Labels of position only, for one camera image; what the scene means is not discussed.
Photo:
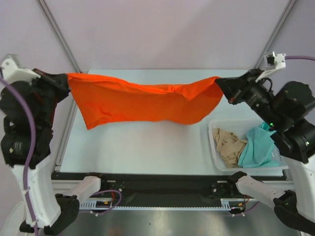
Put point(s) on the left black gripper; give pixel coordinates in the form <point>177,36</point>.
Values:
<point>59,81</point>

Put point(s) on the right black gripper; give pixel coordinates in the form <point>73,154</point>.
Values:
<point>235,88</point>

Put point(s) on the orange t-shirt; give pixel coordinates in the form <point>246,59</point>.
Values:
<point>104,99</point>

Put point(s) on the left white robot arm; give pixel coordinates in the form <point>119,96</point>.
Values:
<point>29,101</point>

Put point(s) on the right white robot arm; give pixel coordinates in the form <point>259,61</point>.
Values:
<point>293,135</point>

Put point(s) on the white plastic basket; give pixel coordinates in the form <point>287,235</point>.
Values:
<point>240,127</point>

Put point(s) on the beige t-shirt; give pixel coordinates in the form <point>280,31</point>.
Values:
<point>229,146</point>

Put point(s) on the teal t-shirt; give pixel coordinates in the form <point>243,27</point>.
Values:
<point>258,151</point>

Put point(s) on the right aluminium frame post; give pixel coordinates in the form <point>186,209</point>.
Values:
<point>285,15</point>

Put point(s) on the aluminium frame post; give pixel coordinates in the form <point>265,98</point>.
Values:
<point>285,15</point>
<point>55,28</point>

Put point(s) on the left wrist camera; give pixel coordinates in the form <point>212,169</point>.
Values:
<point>14,67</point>

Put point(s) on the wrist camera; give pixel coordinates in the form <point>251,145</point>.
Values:
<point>14,67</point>
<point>275,62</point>

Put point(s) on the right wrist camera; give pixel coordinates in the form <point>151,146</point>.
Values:
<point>275,62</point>

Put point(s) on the left aluminium frame post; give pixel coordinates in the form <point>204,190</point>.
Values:
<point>55,28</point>

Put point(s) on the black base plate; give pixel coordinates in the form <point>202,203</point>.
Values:
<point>170,190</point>

